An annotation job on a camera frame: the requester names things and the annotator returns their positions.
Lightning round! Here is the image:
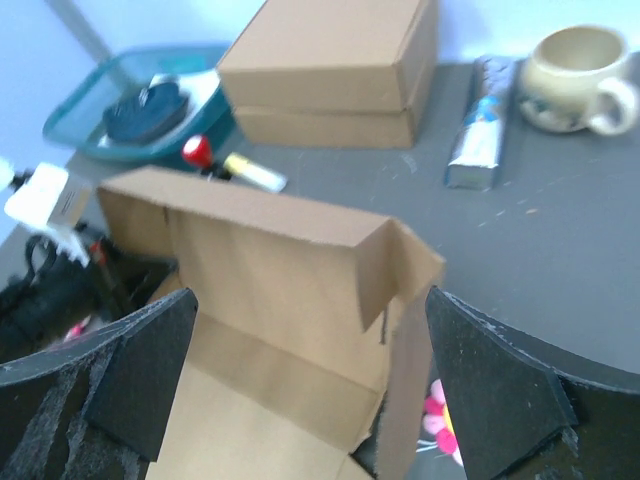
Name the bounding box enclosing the brown cardboard box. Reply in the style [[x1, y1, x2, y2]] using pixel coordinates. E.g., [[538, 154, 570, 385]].
[[98, 167, 445, 479]]

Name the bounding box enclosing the red black stamp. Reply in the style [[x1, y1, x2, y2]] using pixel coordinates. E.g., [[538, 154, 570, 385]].
[[181, 135, 232, 181]]

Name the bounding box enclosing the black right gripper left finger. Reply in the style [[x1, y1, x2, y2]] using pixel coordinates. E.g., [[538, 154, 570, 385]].
[[1, 289, 198, 479]]

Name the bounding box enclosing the pink flower toy right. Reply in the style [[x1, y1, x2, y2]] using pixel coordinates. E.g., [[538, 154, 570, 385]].
[[416, 379, 464, 467]]

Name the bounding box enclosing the teal plastic bin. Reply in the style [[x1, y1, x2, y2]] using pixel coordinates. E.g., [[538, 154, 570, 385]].
[[42, 43, 233, 163]]

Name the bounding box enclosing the dark blue shoe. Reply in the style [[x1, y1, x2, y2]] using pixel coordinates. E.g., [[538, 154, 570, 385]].
[[102, 82, 189, 145]]

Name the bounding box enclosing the yellow highlighter marker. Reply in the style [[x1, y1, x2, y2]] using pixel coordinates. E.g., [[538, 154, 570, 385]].
[[223, 153, 288, 193]]

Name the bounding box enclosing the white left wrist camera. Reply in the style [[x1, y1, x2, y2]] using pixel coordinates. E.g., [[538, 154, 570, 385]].
[[4, 163, 93, 267]]

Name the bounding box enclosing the beige ceramic mug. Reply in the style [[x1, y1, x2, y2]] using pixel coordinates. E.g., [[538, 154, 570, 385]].
[[518, 25, 639, 136]]

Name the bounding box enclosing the folded cardboard box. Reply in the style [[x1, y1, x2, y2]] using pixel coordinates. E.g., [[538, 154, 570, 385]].
[[234, 73, 433, 149], [218, 0, 439, 113]]

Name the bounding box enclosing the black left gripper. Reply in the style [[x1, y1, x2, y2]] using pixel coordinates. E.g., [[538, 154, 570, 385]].
[[1, 224, 175, 350]]

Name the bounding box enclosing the white paper sheet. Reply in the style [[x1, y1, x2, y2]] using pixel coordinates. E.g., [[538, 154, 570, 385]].
[[97, 69, 227, 153]]

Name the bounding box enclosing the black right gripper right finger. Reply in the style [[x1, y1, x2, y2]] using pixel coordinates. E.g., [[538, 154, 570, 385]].
[[425, 287, 639, 479]]

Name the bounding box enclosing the lower folded cardboard box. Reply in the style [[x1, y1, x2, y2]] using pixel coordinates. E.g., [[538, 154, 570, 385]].
[[234, 73, 433, 149]]

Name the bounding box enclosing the upper folded cardboard box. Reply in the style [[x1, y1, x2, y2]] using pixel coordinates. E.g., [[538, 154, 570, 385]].
[[218, 0, 439, 113]]

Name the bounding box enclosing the blue toothpaste box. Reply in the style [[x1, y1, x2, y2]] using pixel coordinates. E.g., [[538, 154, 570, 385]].
[[444, 56, 517, 191]]

